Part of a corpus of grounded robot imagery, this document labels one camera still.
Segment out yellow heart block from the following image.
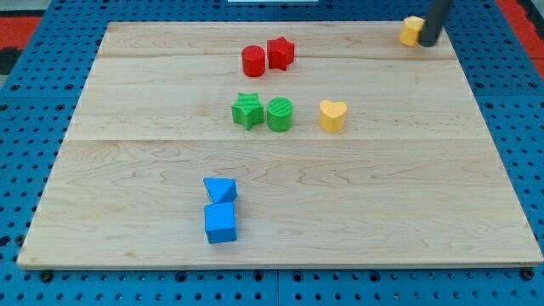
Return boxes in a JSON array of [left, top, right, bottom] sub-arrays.
[[318, 100, 348, 133]]

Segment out green cylinder block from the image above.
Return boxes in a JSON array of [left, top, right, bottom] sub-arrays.
[[267, 97, 293, 132]]

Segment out green star block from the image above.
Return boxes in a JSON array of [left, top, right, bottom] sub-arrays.
[[231, 93, 264, 130]]

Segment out blue triangle block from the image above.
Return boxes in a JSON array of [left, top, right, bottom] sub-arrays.
[[203, 177, 237, 204]]

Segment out wooden board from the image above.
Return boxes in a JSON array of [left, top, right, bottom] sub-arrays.
[[18, 21, 543, 270]]

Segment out blue cube block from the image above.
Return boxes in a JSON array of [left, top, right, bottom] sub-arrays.
[[204, 202, 237, 244]]

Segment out red cylinder block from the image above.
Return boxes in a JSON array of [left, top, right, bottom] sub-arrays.
[[241, 45, 266, 77]]

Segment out red star block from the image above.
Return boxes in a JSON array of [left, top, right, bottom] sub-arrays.
[[267, 37, 295, 71]]

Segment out yellow hexagon block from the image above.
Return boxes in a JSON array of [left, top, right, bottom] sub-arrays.
[[399, 16, 425, 47]]

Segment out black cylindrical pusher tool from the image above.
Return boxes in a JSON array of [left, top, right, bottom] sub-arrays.
[[418, 0, 454, 48]]

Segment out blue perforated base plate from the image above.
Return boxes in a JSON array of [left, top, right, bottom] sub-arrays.
[[1, 1, 543, 305]]

